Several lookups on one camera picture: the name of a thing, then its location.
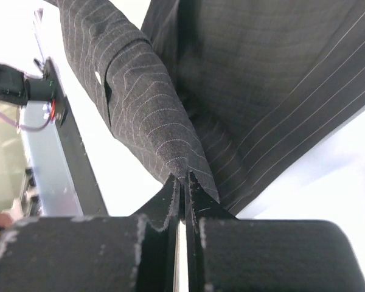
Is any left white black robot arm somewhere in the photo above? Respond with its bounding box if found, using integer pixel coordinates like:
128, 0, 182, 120
0, 63, 55, 106

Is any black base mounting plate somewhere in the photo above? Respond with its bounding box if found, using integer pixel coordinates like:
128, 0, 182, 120
44, 57, 108, 216

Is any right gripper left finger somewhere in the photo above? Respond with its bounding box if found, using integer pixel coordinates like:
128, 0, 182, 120
0, 177, 181, 291

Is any dark pinstriped long sleeve shirt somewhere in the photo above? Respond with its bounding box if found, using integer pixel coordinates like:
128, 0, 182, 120
54, 1, 365, 214

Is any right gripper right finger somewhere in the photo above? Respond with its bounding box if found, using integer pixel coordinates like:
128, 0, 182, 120
184, 173, 365, 291

